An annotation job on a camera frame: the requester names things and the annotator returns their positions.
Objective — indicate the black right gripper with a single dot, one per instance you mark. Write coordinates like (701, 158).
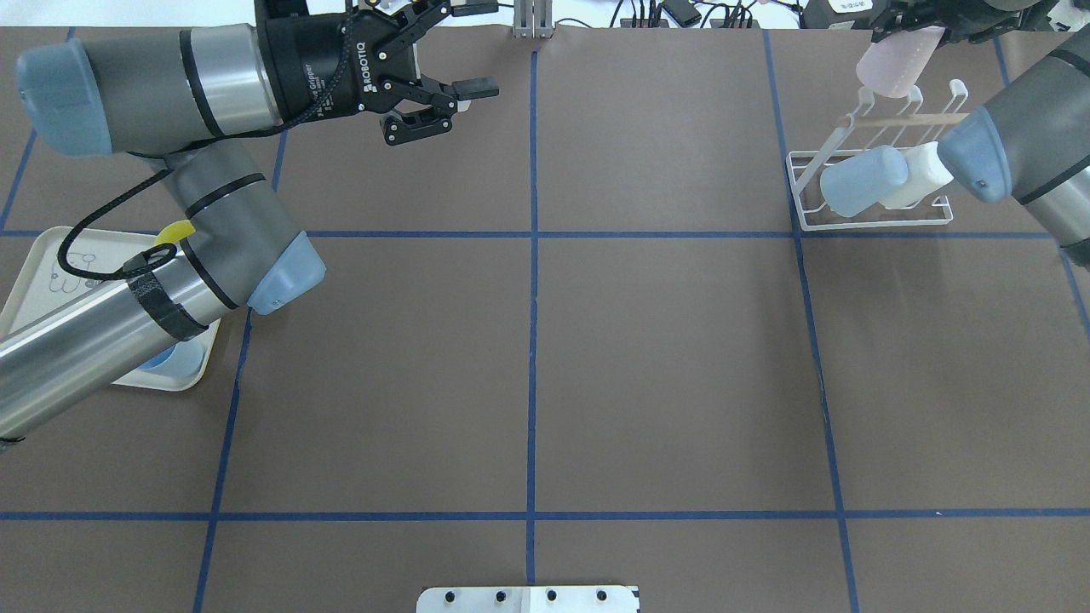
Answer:
(960, 25)

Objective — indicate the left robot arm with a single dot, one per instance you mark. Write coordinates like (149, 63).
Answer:
(203, 233)

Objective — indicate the white wire cup rack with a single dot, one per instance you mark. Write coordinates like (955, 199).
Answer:
(861, 130)

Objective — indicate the yellow cup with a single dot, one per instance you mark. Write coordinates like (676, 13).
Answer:
(175, 232)

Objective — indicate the light blue cup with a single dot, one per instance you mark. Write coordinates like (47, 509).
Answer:
(851, 186)

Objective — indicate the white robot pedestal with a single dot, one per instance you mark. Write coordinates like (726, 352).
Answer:
(571, 598)

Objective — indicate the cream white cup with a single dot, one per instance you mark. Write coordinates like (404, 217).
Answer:
(924, 174)

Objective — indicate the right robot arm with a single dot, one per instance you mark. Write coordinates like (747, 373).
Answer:
(1030, 142)

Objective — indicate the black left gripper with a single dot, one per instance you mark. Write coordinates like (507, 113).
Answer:
(308, 70)

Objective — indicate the aluminium frame post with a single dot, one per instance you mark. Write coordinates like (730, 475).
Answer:
(533, 19)

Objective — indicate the cream plastic tray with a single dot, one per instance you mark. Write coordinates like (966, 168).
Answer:
(43, 286)

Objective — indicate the pink cup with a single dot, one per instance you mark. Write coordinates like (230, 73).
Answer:
(891, 67)

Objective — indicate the black labelled box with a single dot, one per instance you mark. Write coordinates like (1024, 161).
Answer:
(840, 15)

